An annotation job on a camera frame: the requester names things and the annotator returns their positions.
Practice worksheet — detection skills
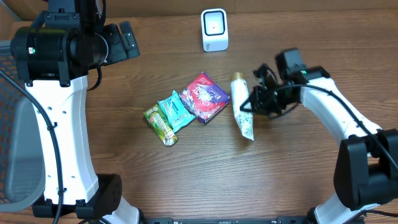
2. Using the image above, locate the white tube gold cap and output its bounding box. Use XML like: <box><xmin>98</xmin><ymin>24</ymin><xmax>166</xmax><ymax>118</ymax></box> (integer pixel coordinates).
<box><xmin>231</xmin><ymin>72</ymin><xmax>254</xmax><ymax>141</ymax></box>

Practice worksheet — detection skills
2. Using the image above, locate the red purple snack package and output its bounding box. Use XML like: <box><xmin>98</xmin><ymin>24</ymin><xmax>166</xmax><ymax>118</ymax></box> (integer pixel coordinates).
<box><xmin>179</xmin><ymin>72</ymin><xmax>230</xmax><ymax>124</ymax></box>

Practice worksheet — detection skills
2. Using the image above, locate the green noodle snack pack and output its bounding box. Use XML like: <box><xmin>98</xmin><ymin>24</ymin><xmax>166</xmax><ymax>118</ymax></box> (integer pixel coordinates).
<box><xmin>143</xmin><ymin>105</ymin><xmax>178</xmax><ymax>146</ymax></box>

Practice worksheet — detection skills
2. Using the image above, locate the teal wet wipes pack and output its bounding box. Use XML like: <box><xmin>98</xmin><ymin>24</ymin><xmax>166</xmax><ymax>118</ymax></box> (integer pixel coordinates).
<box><xmin>157</xmin><ymin>90</ymin><xmax>195</xmax><ymax>133</ymax></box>

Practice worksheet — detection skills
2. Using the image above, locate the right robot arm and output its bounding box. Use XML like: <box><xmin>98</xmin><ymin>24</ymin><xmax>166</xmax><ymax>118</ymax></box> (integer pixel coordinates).
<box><xmin>239</xmin><ymin>49</ymin><xmax>397</xmax><ymax>224</ymax></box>

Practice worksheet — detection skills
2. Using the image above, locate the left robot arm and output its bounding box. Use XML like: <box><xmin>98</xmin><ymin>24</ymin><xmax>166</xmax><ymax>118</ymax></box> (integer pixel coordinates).
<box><xmin>11</xmin><ymin>0</ymin><xmax>141</xmax><ymax>224</ymax></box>

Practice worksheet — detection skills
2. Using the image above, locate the white barcode scanner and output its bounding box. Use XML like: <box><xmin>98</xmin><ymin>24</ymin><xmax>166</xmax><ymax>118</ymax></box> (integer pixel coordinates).
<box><xmin>200</xmin><ymin>8</ymin><xmax>229</xmax><ymax>52</ymax></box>

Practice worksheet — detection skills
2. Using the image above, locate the grey plastic basket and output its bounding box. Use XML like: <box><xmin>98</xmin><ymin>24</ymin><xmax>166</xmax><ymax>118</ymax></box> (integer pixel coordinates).
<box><xmin>0</xmin><ymin>40</ymin><xmax>46</xmax><ymax>213</ymax></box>

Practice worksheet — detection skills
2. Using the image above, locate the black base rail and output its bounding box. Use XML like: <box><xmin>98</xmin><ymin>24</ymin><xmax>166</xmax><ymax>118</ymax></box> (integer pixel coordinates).
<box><xmin>139</xmin><ymin>216</ymin><xmax>313</xmax><ymax>224</ymax></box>

